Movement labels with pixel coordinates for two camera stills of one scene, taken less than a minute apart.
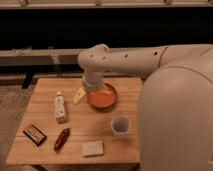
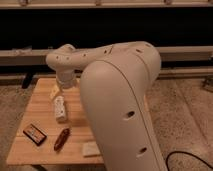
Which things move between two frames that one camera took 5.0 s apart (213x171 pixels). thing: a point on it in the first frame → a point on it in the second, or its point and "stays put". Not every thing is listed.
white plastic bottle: (60, 111) stays put
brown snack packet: (61, 140) stays put
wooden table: (60, 127) stays put
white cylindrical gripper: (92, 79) → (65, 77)
